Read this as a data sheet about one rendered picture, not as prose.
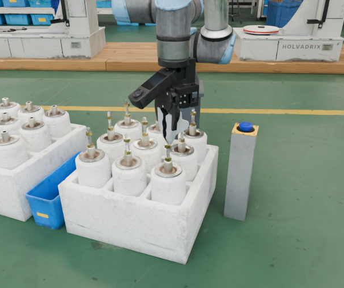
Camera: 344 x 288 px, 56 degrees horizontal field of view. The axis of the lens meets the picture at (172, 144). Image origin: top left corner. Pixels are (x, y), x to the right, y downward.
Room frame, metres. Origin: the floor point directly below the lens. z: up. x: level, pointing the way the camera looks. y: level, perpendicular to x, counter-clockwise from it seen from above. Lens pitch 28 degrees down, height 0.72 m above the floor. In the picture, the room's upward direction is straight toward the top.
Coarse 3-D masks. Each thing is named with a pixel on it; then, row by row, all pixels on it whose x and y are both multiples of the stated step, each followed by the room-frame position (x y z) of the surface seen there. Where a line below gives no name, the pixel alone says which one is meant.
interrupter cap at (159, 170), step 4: (160, 164) 0.75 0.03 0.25; (176, 164) 0.75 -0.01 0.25; (156, 168) 0.73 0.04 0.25; (160, 168) 0.74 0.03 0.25; (176, 168) 0.74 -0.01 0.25; (180, 168) 0.73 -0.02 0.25; (156, 172) 0.71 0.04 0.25; (160, 172) 0.71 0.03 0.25; (164, 172) 0.72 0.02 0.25; (172, 172) 0.72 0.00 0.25; (176, 172) 0.71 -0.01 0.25; (180, 172) 0.71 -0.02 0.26; (160, 176) 0.70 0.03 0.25; (164, 176) 0.69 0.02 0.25; (168, 176) 0.69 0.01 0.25; (172, 176) 0.69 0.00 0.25; (176, 176) 0.70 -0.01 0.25
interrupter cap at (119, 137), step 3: (102, 135) 0.93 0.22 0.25; (105, 135) 0.93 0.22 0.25; (117, 135) 0.93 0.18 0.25; (120, 135) 0.93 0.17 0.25; (99, 138) 0.91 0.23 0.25; (102, 138) 0.91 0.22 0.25; (105, 138) 0.91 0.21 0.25; (117, 138) 0.91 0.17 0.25; (120, 138) 0.91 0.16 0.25; (102, 141) 0.89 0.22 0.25; (105, 141) 0.89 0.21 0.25; (108, 141) 0.89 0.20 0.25; (111, 141) 0.89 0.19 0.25; (114, 141) 0.89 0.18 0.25; (117, 141) 0.89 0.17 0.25; (120, 141) 0.90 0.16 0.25
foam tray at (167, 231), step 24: (216, 168) 0.98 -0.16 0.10; (72, 192) 0.74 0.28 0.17; (96, 192) 0.73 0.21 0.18; (144, 192) 0.73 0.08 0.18; (192, 192) 0.73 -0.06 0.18; (72, 216) 0.75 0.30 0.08; (96, 216) 0.72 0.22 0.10; (120, 216) 0.69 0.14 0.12; (144, 216) 0.67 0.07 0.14; (168, 216) 0.65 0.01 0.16; (192, 216) 0.68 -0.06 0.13; (120, 240) 0.70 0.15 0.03; (144, 240) 0.67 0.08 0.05; (168, 240) 0.65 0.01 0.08; (192, 240) 0.69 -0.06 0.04
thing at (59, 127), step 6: (66, 114) 1.12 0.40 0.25; (48, 120) 1.08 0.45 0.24; (54, 120) 1.08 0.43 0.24; (60, 120) 1.09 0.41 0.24; (66, 120) 1.11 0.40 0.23; (48, 126) 1.08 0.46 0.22; (54, 126) 1.08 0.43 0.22; (60, 126) 1.09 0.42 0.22; (66, 126) 1.10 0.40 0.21; (54, 132) 1.08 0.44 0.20; (60, 132) 1.09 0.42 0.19; (66, 132) 1.10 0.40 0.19
